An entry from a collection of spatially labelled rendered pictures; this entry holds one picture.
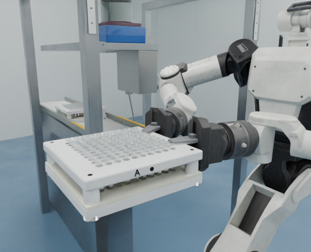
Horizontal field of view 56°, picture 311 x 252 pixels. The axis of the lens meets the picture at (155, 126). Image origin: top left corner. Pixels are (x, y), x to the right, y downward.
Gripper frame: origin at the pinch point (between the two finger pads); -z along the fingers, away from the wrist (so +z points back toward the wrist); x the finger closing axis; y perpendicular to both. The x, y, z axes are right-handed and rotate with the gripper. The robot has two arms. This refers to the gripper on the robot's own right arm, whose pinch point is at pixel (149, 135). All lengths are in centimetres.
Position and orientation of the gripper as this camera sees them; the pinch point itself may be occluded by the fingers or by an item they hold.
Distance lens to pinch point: 72.0
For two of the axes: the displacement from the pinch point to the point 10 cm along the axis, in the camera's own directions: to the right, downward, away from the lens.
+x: -0.2, 9.7, 2.3
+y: -9.2, -1.1, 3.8
